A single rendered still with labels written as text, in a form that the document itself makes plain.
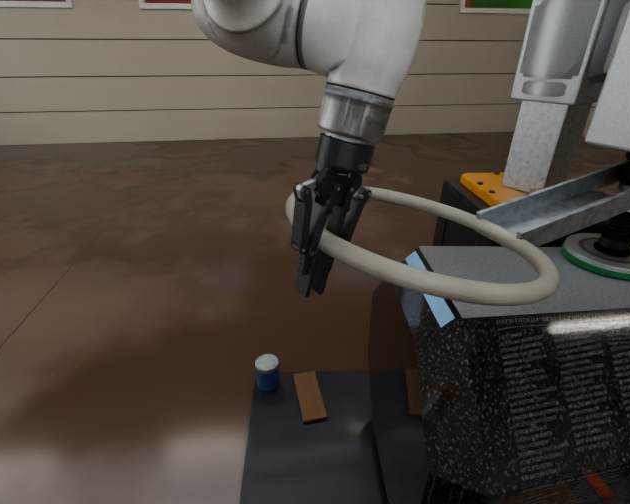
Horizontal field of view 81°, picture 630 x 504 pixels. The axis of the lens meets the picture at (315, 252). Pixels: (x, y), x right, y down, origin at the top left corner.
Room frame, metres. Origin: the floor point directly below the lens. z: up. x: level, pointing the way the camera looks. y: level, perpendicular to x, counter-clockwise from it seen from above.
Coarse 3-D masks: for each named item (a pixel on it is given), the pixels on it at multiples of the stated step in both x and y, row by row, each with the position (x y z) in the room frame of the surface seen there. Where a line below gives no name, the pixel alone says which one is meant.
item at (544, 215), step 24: (552, 192) 0.84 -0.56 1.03; (576, 192) 0.87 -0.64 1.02; (600, 192) 0.87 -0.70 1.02; (624, 192) 0.77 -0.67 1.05; (480, 216) 0.76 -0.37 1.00; (504, 216) 0.78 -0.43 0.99; (528, 216) 0.79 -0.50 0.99; (552, 216) 0.78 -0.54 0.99; (576, 216) 0.71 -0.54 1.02; (600, 216) 0.74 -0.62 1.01; (528, 240) 0.66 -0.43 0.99; (552, 240) 0.69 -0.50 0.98
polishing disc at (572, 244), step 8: (568, 240) 0.94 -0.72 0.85; (576, 240) 0.94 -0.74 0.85; (584, 240) 0.94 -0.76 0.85; (592, 240) 0.94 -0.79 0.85; (568, 248) 0.90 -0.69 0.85; (576, 248) 0.89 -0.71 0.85; (584, 248) 0.89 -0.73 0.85; (592, 248) 0.89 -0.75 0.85; (576, 256) 0.86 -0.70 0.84; (584, 256) 0.84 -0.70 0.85; (592, 256) 0.84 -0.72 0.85; (600, 256) 0.84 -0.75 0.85; (608, 256) 0.84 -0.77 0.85; (592, 264) 0.82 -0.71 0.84; (600, 264) 0.81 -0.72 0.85; (608, 264) 0.80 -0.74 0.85; (616, 264) 0.80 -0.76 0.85; (624, 264) 0.80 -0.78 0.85; (624, 272) 0.78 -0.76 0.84
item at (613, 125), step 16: (624, 32) 0.93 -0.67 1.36; (624, 48) 0.92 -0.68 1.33; (624, 64) 0.91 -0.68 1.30; (608, 80) 0.93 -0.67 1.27; (624, 80) 0.90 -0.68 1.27; (608, 96) 0.92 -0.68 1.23; (624, 96) 0.89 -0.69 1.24; (608, 112) 0.91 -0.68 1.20; (624, 112) 0.88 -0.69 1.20; (592, 128) 0.93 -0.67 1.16; (608, 128) 0.90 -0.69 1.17; (624, 128) 0.86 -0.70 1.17; (592, 144) 0.92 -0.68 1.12; (608, 144) 0.88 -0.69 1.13; (624, 144) 0.85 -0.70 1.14
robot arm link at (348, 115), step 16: (336, 96) 0.47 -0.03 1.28; (352, 96) 0.46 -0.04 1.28; (368, 96) 0.46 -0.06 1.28; (320, 112) 0.50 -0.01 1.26; (336, 112) 0.47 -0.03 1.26; (352, 112) 0.46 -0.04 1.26; (368, 112) 0.46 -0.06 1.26; (384, 112) 0.47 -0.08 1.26; (336, 128) 0.47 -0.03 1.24; (352, 128) 0.46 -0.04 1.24; (368, 128) 0.46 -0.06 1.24; (384, 128) 0.48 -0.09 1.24; (368, 144) 0.48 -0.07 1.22
